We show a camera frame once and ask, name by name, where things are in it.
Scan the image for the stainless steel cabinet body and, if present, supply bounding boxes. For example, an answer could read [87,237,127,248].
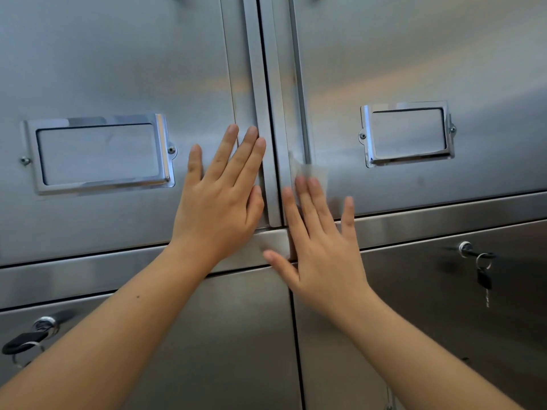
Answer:
[0,0,547,410]

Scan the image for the white wet wipe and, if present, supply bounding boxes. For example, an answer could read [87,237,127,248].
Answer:
[290,151,329,197]

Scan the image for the black-headed keys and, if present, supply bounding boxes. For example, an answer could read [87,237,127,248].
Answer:
[463,249,497,309]
[1,330,48,370]

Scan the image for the stainless steel cabinet door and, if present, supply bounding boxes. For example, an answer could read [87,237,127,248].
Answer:
[258,0,547,220]
[0,0,284,268]
[0,266,304,410]
[292,219,547,410]

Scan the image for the person's right forearm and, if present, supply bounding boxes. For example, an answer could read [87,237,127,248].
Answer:
[341,294,524,410]

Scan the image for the person's left hand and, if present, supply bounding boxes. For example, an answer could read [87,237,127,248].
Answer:
[169,124,267,274]

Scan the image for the person's right hand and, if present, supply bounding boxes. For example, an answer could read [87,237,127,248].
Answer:
[262,175,382,330]

